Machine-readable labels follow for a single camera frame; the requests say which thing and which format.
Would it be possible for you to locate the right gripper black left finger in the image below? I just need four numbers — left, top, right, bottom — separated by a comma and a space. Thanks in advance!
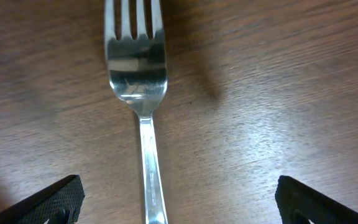
0, 175, 85, 224

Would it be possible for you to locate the metal fork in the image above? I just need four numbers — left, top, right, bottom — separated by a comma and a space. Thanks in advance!
104, 0, 168, 224

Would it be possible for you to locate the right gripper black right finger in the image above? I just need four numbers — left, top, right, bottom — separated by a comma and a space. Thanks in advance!
275, 175, 358, 224

